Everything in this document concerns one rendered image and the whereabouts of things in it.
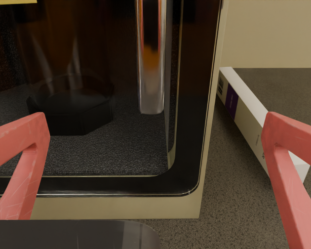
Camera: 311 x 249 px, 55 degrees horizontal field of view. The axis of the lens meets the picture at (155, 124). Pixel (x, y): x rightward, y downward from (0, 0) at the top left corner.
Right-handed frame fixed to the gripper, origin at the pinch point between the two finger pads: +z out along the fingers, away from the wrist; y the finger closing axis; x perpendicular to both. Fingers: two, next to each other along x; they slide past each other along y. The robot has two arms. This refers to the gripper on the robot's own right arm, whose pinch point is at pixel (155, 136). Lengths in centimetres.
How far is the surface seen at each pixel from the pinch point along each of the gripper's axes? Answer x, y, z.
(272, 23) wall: 12, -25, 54
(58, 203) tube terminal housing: 17.6, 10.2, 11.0
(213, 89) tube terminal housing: 4.1, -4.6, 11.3
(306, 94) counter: 21, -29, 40
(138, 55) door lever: -1.4, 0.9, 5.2
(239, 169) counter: 20.5, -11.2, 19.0
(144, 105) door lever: 1.7, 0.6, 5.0
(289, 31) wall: 14, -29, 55
